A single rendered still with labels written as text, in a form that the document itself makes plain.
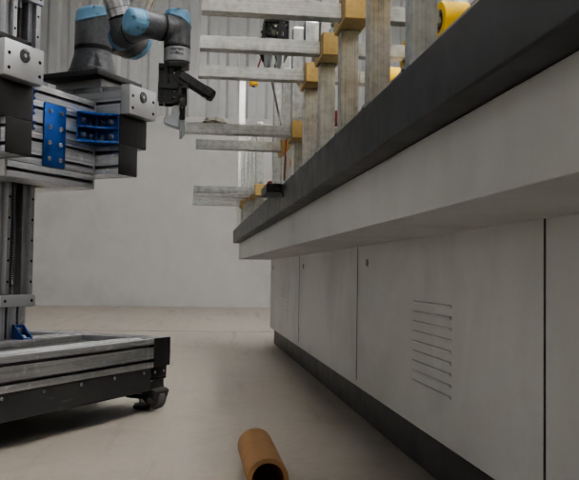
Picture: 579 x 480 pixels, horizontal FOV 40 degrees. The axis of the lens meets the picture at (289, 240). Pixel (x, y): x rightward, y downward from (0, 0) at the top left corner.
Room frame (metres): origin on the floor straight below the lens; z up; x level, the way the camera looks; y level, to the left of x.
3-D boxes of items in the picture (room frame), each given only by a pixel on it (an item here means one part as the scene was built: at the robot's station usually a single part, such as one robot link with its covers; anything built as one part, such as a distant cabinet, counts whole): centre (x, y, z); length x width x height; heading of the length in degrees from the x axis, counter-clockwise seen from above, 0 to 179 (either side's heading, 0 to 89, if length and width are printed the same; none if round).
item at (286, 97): (2.55, 0.01, 0.87); 0.03 x 0.03 x 0.48; 7
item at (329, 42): (1.78, -0.08, 0.95); 0.13 x 0.06 x 0.05; 7
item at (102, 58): (2.45, 0.63, 1.09); 0.15 x 0.15 x 0.10
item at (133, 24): (2.17, 0.42, 1.12); 0.11 x 0.11 x 0.08; 36
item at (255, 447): (1.68, 0.05, 0.04); 0.30 x 0.08 x 0.08; 7
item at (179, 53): (2.21, 0.33, 1.05); 0.08 x 0.08 x 0.05
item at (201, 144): (2.50, 0.08, 0.84); 0.43 x 0.03 x 0.04; 97
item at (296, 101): (2.30, -0.02, 0.93); 0.03 x 0.03 x 0.48; 7
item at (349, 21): (1.53, -0.12, 0.95); 0.13 x 0.06 x 0.05; 7
